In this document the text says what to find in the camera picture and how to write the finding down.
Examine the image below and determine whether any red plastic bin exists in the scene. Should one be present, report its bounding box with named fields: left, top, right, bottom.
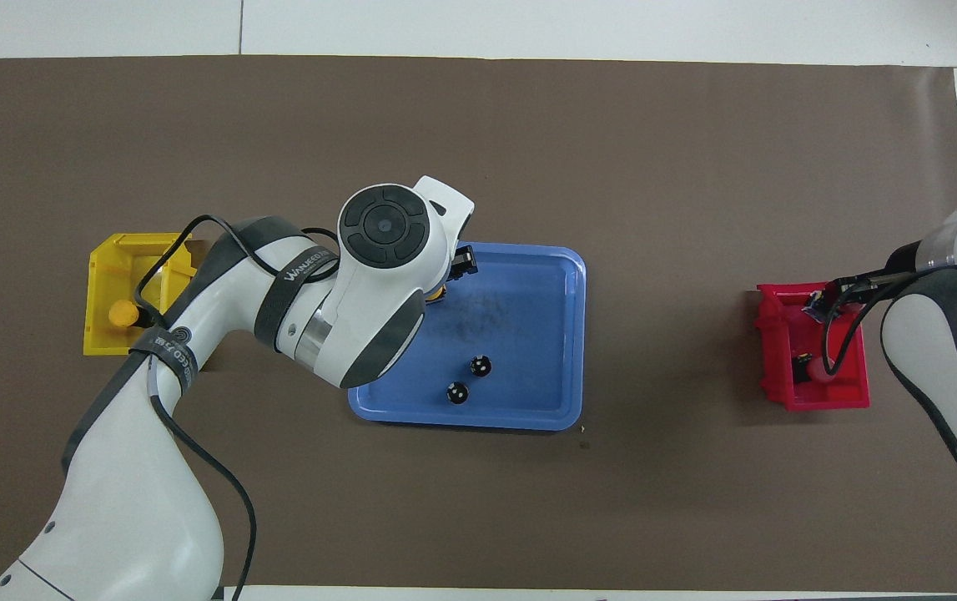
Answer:
left=756, top=281, right=871, bottom=412

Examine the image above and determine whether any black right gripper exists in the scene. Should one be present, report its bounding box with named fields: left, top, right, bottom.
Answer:
left=829, top=245, right=923, bottom=300

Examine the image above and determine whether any blue plastic tray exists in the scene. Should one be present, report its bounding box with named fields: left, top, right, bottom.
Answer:
left=348, top=242, right=587, bottom=432

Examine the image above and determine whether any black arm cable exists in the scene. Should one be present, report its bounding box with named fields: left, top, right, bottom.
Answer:
left=134, top=215, right=342, bottom=601
left=820, top=265, right=957, bottom=377

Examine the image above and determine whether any brown table mat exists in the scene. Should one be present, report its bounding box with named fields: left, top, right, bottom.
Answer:
left=0, top=55, right=957, bottom=592

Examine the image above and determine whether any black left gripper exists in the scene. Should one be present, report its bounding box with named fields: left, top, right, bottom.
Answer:
left=446, top=242, right=480, bottom=286

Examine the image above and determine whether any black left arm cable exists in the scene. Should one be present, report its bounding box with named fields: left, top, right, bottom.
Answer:
left=134, top=215, right=342, bottom=601

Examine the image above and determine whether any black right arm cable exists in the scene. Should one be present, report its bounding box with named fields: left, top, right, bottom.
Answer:
left=820, top=265, right=957, bottom=377

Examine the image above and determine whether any yellow plastic bin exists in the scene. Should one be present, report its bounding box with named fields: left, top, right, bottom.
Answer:
left=83, top=232, right=198, bottom=357

